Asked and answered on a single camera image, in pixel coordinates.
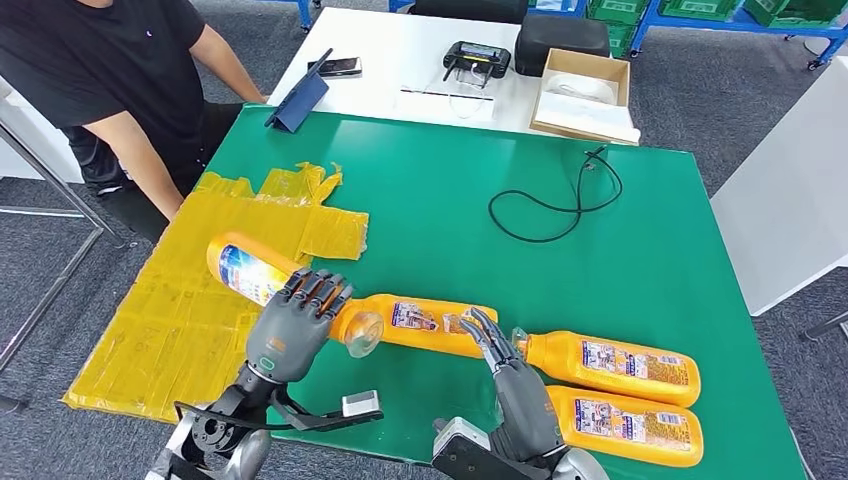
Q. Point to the white side table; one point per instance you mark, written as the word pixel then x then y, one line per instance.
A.
pixel 779 199

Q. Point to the yellow taped cardboard sheet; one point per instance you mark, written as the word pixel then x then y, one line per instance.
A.
pixel 166 331

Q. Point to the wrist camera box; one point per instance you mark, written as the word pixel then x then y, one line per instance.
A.
pixel 361 403
pixel 457 430

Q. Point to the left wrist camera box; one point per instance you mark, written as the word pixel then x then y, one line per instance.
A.
pixel 361 403

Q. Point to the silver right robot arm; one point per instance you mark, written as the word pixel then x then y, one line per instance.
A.
pixel 576 467

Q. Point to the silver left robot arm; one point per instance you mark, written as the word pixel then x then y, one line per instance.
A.
pixel 255 450

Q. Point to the blue metal rack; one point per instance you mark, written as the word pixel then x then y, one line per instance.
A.
pixel 699 25

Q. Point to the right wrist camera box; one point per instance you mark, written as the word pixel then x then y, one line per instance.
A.
pixel 457 430

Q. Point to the black chair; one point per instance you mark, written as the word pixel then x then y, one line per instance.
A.
pixel 468 8

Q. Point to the thin black strip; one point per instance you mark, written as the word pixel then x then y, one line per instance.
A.
pixel 448 94

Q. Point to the tablet in blue case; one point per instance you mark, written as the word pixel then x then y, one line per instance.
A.
pixel 299 102

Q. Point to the black carry case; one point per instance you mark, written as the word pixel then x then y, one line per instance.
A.
pixel 560 36

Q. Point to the white foam sheet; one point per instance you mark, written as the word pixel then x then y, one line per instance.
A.
pixel 587 119

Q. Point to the black smartphone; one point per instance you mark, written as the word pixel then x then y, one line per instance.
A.
pixel 342 66

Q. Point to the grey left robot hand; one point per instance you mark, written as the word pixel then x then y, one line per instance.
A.
pixel 288 331

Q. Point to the black handheld controller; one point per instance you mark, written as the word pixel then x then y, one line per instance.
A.
pixel 474 63

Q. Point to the grey metal frame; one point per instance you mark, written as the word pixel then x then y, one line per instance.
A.
pixel 63 279

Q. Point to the person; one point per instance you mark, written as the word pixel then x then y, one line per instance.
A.
pixel 119 60

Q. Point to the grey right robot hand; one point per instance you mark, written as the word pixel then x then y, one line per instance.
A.
pixel 526 411

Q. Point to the green plastic crate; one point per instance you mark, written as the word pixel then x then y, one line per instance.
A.
pixel 620 40
pixel 792 10
pixel 699 8
pixel 617 10

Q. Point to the open cardboard box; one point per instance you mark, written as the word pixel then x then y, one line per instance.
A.
pixel 560 60

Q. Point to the orange detergent bottle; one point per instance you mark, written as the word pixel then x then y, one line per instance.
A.
pixel 228 255
pixel 563 361
pixel 636 454
pixel 430 338

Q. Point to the white panel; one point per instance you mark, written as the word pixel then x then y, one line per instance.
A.
pixel 33 166

